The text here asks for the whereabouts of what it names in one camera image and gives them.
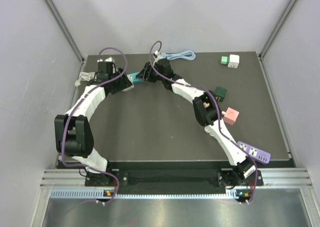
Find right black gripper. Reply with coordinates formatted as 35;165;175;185
136;62;165;84

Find teal power strip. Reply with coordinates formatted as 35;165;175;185
127;72;144;85

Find white cord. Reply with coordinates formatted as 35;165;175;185
74;71;97;87

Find dark green cube adapter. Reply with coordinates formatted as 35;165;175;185
213;86;227;103

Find small green cube adapter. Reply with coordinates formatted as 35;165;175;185
220;56;229;65

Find white cube adapter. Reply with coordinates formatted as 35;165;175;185
122;75;134;92
227;54;240;69

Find pink cube plug adapter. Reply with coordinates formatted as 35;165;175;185
221;107;240;126

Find purple power strip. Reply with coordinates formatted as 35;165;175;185
237;141;271;164

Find orange cube adapter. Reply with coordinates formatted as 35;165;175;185
203;102;211;108

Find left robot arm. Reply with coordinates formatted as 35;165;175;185
54;57;134;186

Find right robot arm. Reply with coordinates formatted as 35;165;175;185
136;58;258;185

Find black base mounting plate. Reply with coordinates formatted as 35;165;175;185
84;168;265;188

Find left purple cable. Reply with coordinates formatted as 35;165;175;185
61;46;130;205

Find purple cable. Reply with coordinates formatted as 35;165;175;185
61;46;130;205
149;40;261;205

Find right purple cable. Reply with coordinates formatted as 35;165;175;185
149;40;261;205

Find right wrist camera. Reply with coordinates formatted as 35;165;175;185
152;50;166;65

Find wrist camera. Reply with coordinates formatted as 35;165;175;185
152;50;166;65
97;57;115;64

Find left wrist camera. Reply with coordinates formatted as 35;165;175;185
97;57;115;64

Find light blue coiled cord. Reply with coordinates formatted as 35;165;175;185
161;50;196;62

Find left aluminium frame post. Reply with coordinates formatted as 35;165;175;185
43;0;84;63

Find aluminium frame post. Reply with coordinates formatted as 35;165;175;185
258;0;299;61
43;0;84;63

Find slotted cable duct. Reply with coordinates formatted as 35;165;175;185
50;189;250;200

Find front aluminium rail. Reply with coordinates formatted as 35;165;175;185
40;168;313;189

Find right aluminium frame post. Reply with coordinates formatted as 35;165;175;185
258;0;299;61

